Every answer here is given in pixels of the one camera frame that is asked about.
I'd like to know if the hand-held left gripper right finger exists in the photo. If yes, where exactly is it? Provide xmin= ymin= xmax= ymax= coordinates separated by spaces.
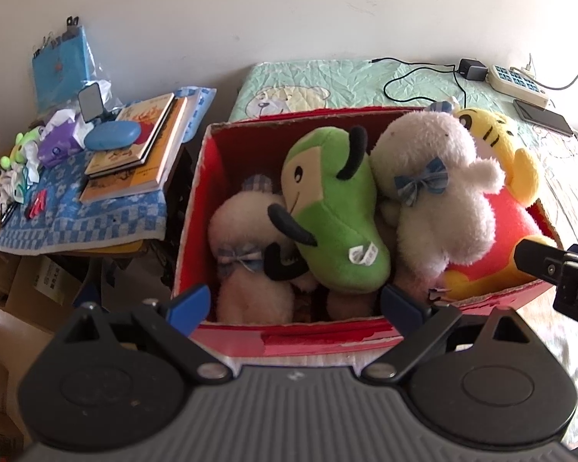
xmin=361 ymin=284 xmax=547 ymax=386

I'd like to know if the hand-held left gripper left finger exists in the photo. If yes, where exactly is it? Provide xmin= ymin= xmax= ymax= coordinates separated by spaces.
xmin=53 ymin=285 xmax=234 ymax=386

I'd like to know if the pink teddy bear plush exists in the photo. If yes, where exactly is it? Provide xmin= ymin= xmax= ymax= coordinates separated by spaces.
xmin=294 ymin=269 xmax=444 ymax=322

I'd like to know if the yellow tiger plush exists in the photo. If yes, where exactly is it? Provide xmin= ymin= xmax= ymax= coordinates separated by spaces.
xmin=436 ymin=107 xmax=557 ymax=300

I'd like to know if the small white bunny plush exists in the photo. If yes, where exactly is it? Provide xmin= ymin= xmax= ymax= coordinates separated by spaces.
xmin=208 ymin=174 xmax=319 ymax=324

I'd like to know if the green plush toy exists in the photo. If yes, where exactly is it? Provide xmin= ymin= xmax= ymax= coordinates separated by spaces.
xmin=264 ymin=125 xmax=392 ymax=295

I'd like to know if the large white bunny plush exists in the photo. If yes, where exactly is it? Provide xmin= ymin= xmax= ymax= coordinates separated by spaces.
xmin=370 ymin=100 xmax=506 ymax=294

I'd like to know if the red cardboard box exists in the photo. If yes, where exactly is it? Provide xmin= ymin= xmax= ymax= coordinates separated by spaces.
xmin=172 ymin=106 xmax=566 ymax=358

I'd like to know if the blue checkered cloth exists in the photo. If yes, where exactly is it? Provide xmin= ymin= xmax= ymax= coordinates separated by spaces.
xmin=0 ymin=85 xmax=217 ymax=257

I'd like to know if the stack of books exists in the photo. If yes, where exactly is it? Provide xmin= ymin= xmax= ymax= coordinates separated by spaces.
xmin=79 ymin=97 xmax=188 ymax=204

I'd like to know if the black smartphone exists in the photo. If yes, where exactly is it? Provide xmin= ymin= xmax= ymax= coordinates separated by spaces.
xmin=513 ymin=99 xmax=574 ymax=137

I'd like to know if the white power strip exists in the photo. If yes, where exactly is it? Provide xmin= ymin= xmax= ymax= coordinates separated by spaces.
xmin=489 ymin=64 xmax=551 ymax=107

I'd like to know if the red clip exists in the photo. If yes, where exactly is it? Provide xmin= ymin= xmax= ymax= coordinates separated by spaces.
xmin=25 ymin=190 xmax=48 ymax=219

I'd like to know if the blue glasses case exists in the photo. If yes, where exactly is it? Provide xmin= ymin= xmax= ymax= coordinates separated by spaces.
xmin=84 ymin=120 xmax=142 ymax=151

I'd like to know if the white USB charger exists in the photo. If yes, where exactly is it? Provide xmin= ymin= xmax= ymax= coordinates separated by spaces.
xmin=511 ymin=53 xmax=535 ymax=76

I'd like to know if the yellow book dark border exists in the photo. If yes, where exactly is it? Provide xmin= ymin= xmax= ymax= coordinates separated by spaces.
xmin=84 ymin=94 xmax=175 ymax=179

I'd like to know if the black power adapter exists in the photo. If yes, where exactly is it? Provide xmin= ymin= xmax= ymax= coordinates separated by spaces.
xmin=459 ymin=58 xmax=489 ymax=82

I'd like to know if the small white toy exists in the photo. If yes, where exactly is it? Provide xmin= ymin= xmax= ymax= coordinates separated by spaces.
xmin=0 ymin=166 xmax=28 ymax=209

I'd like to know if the small silver mirror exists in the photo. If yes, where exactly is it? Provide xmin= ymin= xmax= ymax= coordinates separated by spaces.
xmin=78 ymin=82 xmax=108 ymax=122

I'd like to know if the green frog toy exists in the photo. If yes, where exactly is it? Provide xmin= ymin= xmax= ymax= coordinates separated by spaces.
xmin=0 ymin=127 xmax=45 ymax=170

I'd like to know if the white charging cable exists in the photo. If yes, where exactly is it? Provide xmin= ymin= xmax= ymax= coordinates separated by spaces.
xmin=530 ymin=125 xmax=578 ymax=146

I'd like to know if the black cable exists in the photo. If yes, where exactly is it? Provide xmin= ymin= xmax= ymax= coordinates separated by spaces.
xmin=368 ymin=58 xmax=468 ymax=109

